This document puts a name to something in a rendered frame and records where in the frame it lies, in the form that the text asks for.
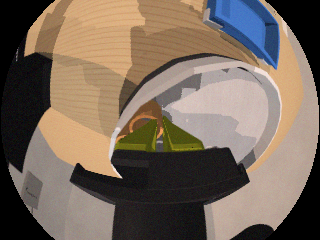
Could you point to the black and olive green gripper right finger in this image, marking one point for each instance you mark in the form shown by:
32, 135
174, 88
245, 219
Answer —
176, 139

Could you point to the blue crate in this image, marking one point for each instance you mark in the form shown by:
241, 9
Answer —
239, 16

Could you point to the bronze bushing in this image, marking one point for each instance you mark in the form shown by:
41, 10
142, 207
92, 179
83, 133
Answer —
124, 131
150, 109

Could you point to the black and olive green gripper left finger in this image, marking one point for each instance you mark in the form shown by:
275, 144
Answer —
144, 138

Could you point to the grey metal bushing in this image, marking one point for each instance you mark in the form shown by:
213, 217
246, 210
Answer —
159, 145

